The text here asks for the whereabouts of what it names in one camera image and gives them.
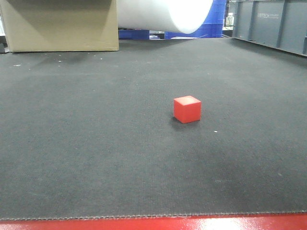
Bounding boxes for grey metal cabinet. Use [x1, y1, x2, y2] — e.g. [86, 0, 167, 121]
[229, 0, 307, 56]

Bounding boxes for blue plastic crates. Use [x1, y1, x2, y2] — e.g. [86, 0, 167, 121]
[118, 0, 227, 40]

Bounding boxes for large white roll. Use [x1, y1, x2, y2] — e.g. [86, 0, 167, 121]
[117, 0, 213, 34]

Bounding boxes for cardboard box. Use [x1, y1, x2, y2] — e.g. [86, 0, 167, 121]
[0, 0, 119, 52]

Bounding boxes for dark grey table mat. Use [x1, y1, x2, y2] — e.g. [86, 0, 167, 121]
[0, 38, 307, 220]

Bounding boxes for red magnetic cube block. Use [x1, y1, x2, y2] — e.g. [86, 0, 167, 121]
[173, 95, 202, 124]

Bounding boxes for red table frame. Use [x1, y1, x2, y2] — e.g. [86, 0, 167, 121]
[0, 214, 307, 230]

